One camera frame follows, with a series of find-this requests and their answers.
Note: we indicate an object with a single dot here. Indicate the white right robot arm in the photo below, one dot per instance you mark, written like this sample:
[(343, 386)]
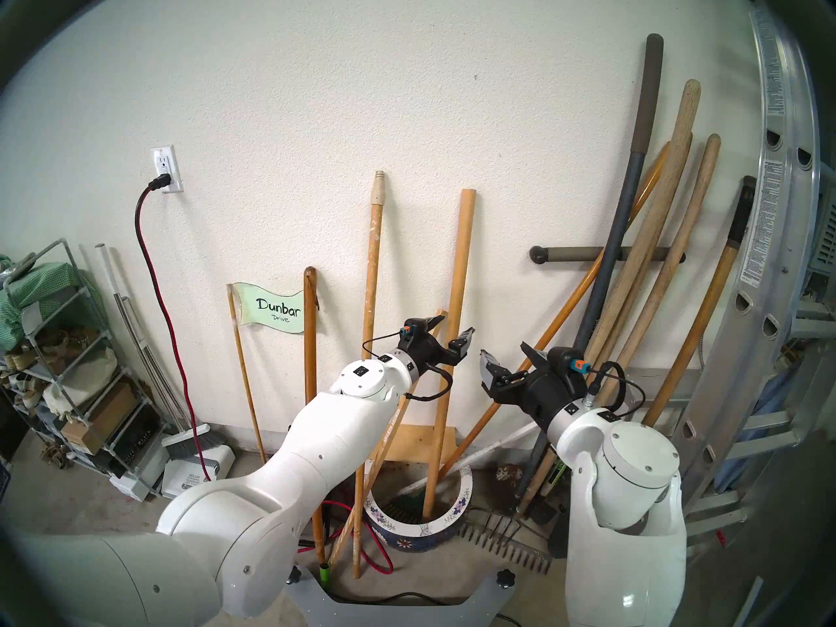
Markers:
[(627, 488)]

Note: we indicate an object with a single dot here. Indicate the green checked cloth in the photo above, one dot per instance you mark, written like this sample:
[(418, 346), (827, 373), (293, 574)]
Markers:
[(32, 289)]

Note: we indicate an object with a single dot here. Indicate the metal garden rake head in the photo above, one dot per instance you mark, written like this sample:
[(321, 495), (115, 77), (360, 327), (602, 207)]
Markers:
[(503, 547)]

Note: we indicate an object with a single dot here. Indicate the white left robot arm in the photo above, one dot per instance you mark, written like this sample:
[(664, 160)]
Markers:
[(326, 430)]

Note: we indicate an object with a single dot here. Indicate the small green cylinder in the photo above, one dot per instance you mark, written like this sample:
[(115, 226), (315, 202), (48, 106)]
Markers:
[(324, 575)]

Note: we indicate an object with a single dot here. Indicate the grey flexible metal conduit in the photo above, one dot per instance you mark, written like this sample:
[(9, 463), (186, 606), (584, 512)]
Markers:
[(702, 345)]

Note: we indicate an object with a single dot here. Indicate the thin flat wooden slat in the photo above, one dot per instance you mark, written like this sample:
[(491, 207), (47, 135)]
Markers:
[(392, 423)]

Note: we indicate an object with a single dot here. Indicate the blue shaft with grey grip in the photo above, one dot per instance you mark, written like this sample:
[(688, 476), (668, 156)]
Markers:
[(620, 214)]

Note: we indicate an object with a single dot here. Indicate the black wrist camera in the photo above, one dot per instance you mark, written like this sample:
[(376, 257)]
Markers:
[(563, 361), (415, 326)]

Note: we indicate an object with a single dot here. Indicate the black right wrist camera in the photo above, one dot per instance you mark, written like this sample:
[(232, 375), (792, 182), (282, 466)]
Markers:
[(563, 361)]

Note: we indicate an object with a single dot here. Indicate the grey vented unit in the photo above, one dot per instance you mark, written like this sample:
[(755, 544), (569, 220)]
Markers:
[(824, 234)]

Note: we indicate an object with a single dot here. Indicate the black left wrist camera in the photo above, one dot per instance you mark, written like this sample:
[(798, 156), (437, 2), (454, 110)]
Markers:
[(415, 326)]

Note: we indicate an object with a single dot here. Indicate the green Dunbar Drive sign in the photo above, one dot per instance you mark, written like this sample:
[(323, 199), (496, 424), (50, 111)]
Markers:
[(274, 309)]

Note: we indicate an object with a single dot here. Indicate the beige woven sandals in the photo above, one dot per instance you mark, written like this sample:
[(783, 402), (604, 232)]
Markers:
[(19, 359)]

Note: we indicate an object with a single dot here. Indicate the grey bristle hand broom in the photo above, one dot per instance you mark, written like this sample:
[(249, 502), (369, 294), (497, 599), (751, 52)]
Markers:
[(189, 444)]

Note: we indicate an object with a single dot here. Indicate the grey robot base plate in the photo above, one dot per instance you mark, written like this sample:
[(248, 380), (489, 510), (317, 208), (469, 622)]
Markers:
[(326, 606)]

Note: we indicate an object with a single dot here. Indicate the brown cardboard box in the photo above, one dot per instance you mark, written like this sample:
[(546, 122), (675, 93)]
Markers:
[(104, 413)]

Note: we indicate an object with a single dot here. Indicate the black shoe box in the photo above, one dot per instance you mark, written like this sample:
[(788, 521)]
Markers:
[(137, 436)]

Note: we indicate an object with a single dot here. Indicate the white dustpan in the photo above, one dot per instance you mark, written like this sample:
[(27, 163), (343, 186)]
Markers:
[(189, 479)]

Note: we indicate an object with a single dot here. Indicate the floral ceramic pot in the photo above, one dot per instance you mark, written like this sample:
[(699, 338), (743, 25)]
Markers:
[(424, 539)]

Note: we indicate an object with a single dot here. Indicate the bundle of metal rods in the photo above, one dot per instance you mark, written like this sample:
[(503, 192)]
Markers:
[(147, 358)]

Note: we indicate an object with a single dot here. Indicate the grey metal shoe rack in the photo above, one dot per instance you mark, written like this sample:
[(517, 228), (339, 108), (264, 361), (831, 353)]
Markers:
[(46, 254)]

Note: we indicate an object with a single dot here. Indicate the small floral ceramic piece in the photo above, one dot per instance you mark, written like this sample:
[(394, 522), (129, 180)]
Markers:
[(505, 473)]

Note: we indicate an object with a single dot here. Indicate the grey wall hook bar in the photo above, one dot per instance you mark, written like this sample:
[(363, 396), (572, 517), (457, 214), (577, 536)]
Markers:
[(555, 255)]

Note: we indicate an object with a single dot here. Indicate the black star knob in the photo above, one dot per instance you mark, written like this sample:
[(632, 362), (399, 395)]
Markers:
[(295, 575), (505, 578)]

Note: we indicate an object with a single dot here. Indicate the paint-speckled pole with threaded tip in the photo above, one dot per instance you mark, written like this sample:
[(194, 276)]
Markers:
[(375, 240)]

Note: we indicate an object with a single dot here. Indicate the thick plain wooden dowel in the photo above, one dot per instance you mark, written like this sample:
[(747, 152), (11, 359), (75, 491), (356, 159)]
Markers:
[(460, 260)]

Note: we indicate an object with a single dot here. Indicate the white box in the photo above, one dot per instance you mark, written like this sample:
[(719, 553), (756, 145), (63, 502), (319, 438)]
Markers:
[(130, 483)]

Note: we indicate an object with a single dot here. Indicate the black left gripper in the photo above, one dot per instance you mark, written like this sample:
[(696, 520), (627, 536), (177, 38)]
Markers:
[(432, 353)]

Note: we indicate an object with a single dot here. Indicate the white cloth bag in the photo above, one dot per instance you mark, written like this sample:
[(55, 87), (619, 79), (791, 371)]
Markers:
[(85, 377)]

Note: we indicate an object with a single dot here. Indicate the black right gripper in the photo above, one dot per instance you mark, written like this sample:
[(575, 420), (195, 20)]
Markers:
[(542, 397)]

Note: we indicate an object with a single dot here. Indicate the small plywood board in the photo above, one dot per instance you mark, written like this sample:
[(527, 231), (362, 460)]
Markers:
[(411, 444)]

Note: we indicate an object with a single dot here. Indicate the green leaf rake head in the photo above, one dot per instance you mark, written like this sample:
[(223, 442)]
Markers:
[(401, 507)]

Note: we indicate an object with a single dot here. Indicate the aluminium ladder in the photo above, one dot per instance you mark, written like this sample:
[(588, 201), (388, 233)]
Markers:
[(771, 175)]

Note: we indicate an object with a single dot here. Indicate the white flat strip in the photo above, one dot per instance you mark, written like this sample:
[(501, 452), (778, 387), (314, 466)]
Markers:
[(749, 599)]

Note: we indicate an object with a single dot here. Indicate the white wall outlet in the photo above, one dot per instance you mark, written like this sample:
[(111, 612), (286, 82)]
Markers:
[(164, 162)]

